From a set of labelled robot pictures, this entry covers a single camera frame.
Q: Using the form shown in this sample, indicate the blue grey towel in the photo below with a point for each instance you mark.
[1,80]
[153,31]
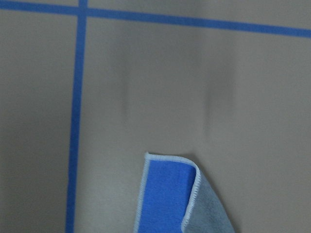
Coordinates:
[176,197]

